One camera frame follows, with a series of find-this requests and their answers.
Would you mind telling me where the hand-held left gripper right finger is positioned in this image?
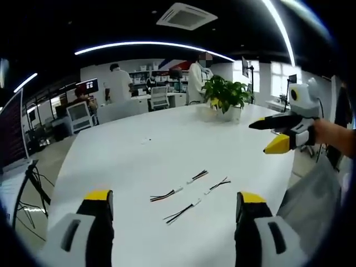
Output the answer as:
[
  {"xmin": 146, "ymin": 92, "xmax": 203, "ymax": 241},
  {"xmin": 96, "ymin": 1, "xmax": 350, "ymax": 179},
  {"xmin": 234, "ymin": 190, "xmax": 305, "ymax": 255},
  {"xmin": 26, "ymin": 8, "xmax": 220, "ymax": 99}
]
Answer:
[{"xmin": 234, "ymin": 191, "xmax": 311, "ymax": 267}]

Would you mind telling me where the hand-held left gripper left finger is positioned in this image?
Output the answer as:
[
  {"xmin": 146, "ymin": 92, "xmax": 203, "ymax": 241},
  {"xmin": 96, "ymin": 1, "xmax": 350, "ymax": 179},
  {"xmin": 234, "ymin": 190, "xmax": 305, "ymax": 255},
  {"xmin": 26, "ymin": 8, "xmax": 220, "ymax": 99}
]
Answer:
[{"xmin": 36, "ymin": 189, "xmax": 115, "ymax": 267}]

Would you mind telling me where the JST connector with black wires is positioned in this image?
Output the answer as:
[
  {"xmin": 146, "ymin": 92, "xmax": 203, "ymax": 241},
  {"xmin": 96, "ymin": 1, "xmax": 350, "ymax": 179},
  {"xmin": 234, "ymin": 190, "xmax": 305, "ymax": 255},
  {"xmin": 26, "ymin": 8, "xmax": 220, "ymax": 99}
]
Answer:
[{"xmin": 204, "ymin": 176, "xmax": 232, "ymax": 196}]

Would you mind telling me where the JST connector with long wires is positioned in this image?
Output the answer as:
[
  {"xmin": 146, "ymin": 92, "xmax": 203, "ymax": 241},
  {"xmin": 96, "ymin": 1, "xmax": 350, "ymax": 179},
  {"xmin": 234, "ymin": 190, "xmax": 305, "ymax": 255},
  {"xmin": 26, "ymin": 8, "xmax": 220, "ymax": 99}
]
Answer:
[{"xmin": 162, "ymin": 197, "xmax": 203, "ymax": 226}]

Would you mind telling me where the JST connector with short wires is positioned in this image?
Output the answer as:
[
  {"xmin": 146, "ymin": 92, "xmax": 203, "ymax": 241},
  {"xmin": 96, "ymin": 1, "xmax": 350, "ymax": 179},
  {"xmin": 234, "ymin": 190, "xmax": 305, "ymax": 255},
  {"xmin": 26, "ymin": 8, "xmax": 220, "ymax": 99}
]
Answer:
[{"xmin": 185, "ymin": 169, "xmax": 209, "ymax": 185}]

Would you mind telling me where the JST connector with orange wires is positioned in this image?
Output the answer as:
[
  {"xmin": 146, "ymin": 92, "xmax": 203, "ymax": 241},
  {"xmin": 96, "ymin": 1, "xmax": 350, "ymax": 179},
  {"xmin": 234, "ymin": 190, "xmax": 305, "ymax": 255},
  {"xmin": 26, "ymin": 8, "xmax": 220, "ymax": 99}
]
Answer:
[{"xmin": 149, "ymin": 187, "xmax": 185, "ymax": 203}]

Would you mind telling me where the person's right hand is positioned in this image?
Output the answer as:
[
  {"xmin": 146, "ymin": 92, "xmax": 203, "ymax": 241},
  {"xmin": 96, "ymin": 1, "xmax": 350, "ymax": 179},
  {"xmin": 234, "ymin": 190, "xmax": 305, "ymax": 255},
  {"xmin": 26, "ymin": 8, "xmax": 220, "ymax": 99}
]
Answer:
[{"xmin": 313, "ymin": 118, "xmax": 339, "ymax": 148}]

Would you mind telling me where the black tripod stand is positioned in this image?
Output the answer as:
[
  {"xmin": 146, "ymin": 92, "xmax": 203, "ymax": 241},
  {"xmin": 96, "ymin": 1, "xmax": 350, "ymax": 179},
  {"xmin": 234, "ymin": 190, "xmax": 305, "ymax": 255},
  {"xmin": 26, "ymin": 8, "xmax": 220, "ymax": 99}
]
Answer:
[{"xmin": 282, "ymin": 73, "xmax": 299, "ymax": 113}]

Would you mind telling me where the person's grey clothing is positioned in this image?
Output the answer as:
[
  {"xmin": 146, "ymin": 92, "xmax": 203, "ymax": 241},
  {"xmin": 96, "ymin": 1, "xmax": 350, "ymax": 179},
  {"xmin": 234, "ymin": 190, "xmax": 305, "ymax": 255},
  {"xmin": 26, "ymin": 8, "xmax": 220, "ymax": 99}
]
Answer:
[{"xmin": 276, "ymin": 157, "xmax": 344, "ymax": 240}]

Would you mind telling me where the green potted plant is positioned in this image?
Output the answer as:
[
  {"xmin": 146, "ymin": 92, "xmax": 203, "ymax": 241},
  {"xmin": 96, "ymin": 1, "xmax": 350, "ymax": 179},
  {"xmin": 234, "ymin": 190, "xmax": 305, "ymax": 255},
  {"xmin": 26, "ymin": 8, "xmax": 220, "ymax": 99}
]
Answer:
[{"xmin": 200, "ymin": 74, "xmax": 255, "ymax": 122}]

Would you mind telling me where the black monitor on stand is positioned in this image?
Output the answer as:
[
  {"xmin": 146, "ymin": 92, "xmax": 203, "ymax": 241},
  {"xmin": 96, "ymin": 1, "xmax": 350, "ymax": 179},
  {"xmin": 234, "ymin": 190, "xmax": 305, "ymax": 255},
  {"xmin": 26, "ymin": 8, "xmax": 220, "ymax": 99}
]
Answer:
[{"xmin": 240, "ymin": 56, "xmax": 256, "ymax": 92}]

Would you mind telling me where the curved ceiling light strip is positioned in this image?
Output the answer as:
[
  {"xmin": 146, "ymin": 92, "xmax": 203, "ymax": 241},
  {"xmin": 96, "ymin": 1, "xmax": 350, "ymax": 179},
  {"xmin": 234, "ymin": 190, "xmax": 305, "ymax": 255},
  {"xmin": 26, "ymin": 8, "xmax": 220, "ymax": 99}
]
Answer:
[{"xmin": 261, "ymin": 0, "xmax": 296, "ymax": 67}]

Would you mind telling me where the white mesh office chair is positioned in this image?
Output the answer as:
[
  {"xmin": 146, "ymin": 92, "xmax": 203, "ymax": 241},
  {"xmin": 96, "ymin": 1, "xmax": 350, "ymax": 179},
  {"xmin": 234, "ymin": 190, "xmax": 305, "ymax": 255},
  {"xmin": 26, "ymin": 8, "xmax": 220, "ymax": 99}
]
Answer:
[
  {"xmin": 149, "ymin": 85, "xmax": 171, "ymax": 111},
  {"xmin": 66, "ymin": 101, "xmax": 95, "ymax": 135}
]

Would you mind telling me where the ceiling air conditioner vent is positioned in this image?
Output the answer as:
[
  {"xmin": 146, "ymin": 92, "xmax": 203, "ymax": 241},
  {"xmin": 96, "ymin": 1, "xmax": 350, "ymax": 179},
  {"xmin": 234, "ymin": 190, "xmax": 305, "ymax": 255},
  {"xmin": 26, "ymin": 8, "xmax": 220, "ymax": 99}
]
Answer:
[{"xmin": 155, "ymin": 2, "xmax": 219, "ymax": 31}]

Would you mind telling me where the white storage shelf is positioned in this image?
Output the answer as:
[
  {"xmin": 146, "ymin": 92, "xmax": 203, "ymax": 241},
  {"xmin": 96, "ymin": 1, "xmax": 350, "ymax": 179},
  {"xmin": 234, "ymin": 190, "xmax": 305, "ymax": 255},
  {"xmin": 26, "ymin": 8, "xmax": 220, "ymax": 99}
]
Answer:
[{"xmin": 128, "ymin": 61, "xmax": 192, "ymax": 92}]

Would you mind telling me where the long ceiling light strip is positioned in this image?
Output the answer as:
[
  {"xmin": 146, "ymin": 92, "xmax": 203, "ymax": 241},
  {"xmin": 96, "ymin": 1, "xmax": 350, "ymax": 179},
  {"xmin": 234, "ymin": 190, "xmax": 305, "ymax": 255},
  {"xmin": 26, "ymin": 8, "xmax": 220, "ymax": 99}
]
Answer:
[{"xmin": 73, "ymin": 41, "xmax": 236, "ymax": 62}]

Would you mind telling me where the short ceiling light strip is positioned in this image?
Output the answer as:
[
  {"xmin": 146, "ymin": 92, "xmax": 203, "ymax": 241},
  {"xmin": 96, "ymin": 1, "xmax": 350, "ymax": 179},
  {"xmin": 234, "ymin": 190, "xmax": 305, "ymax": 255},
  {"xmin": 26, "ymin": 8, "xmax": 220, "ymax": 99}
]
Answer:
[{"xmin": 13, "ymin": 72, "xmax": 39, "ymax": 93}]

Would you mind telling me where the black cables bundle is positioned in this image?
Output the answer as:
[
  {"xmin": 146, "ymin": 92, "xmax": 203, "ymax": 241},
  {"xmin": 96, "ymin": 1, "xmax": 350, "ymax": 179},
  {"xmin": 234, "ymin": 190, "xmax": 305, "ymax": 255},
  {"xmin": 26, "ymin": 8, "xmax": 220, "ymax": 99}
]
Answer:
[{"xmin": 15, "ymin": 163, "xmax": 56, "ymax": 240}]

